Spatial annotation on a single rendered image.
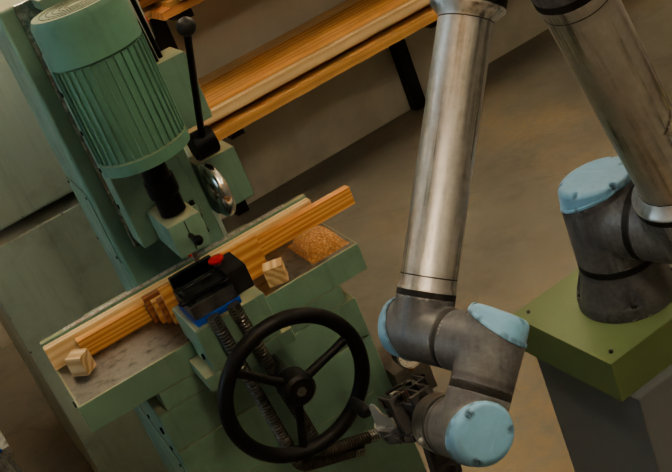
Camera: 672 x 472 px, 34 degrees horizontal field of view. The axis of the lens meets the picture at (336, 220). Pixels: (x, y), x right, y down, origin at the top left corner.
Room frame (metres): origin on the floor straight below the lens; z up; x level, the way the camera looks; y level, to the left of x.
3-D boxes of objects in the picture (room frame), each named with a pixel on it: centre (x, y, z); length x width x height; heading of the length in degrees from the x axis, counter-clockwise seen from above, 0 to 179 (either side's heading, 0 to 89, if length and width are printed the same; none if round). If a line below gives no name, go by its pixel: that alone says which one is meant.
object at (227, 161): (2.17, 0.19, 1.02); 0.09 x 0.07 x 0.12; 108
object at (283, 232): (1.95, 0.25, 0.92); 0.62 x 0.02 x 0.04; 108
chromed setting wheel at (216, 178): (2.10, 0.20, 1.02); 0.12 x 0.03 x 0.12; 18
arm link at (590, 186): (1.74, -0.47, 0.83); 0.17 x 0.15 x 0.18; 37
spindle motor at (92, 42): (1.94, 0.28, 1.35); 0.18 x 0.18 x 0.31
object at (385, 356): (1.89, -0.01, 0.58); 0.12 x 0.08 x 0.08; 18
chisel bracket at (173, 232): (1.96, 0.29, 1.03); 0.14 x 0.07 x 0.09; 18
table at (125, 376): (1.83, 0.28, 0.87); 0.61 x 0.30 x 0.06; 108
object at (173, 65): (2.19, 0.21, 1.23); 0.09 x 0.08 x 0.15; 18
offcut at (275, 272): (1.85, 0.14, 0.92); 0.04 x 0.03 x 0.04; 87
